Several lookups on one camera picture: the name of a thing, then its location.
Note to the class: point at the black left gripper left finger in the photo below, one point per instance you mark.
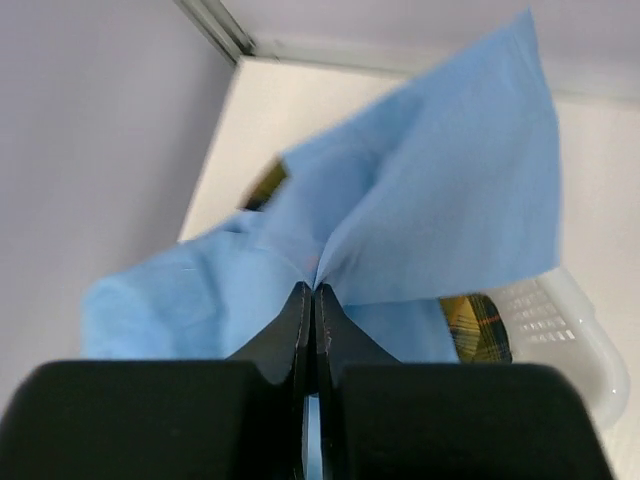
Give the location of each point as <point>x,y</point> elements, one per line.
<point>275,423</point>

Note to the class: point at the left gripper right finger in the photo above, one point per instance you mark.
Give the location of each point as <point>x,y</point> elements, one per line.
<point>346,360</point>

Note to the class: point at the yellow plaid shirt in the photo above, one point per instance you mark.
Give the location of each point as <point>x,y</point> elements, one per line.
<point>477,329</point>

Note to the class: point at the light blue shirt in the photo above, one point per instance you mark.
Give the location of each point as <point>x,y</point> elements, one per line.
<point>448,185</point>

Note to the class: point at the white plastic basket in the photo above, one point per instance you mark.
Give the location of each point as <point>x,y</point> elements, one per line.
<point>549,320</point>

